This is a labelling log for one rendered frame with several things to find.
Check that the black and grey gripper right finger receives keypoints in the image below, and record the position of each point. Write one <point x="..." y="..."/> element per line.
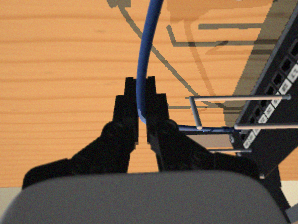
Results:
<point x="177" y="152"/>

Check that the blue cable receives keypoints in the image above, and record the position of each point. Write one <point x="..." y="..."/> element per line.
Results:
<point x="150" y="25"/>

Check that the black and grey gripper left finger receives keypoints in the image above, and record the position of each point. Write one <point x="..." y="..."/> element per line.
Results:
<point x="107" y="154"/>

